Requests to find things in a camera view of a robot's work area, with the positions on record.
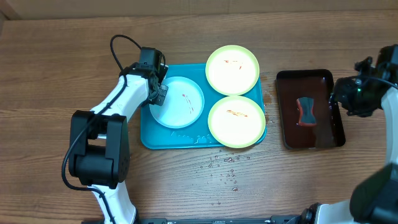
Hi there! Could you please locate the red black sponge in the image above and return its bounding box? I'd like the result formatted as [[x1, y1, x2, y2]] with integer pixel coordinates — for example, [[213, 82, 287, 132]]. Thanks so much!
[[296, 97, 317, 127]]

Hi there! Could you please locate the black water tray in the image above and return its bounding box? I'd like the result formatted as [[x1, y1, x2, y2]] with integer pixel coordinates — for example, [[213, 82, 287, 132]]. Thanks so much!
[[275, 69, 346, 149]]

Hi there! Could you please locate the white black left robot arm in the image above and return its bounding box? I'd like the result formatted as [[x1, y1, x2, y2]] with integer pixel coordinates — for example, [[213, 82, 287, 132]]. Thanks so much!
[[62, 47, 168, 223]]

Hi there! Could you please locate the light blue plate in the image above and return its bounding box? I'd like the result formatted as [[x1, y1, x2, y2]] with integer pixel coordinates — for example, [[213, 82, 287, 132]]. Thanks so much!
[[149, 77, 205, 129]]

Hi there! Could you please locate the yellow-green plate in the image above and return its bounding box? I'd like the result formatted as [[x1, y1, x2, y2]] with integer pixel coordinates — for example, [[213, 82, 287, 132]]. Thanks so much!
[[205, 45, 260, 96], [208, 96, 266, 148]]

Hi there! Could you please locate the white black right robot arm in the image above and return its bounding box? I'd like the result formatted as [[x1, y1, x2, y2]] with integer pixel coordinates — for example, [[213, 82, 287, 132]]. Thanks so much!
[[289, 45, 397, 223]]

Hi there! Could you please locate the teal plastic tray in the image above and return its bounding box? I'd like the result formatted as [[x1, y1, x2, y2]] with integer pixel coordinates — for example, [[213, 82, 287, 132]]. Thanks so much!
[[141, 63, 266, 149]]

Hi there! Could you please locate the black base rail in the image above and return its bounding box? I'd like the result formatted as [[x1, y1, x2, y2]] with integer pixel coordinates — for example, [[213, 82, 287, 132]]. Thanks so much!
[[134, 215, 300, 224]]

